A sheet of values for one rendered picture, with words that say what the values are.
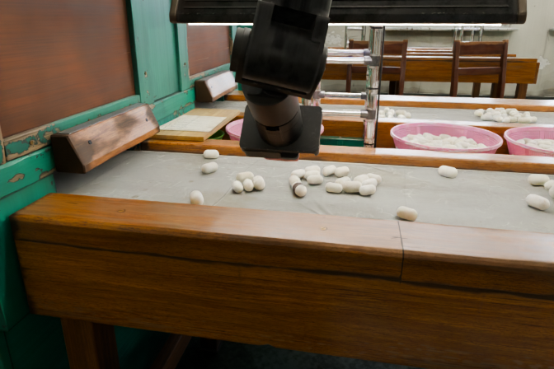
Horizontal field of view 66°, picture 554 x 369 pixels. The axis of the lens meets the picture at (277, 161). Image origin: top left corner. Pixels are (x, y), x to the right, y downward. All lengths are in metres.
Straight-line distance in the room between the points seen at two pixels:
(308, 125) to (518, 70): 3.26
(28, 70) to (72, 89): 0.11
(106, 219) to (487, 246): 0.54
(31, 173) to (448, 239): 0.65
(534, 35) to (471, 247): 5.69
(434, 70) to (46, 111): 3.08
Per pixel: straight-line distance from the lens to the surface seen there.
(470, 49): 3.38
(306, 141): 0.54
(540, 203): 0.84
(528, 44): 6.23
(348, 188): 0.80
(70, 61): 0.91
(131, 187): 0.87
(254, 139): 0.55
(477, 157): 1.01
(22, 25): 0.82
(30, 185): 0.81
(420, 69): 3.56
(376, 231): 0.63
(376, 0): 0.81
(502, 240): 0.66
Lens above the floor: 1.05
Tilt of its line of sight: 19 degrees down
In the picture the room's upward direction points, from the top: straight up
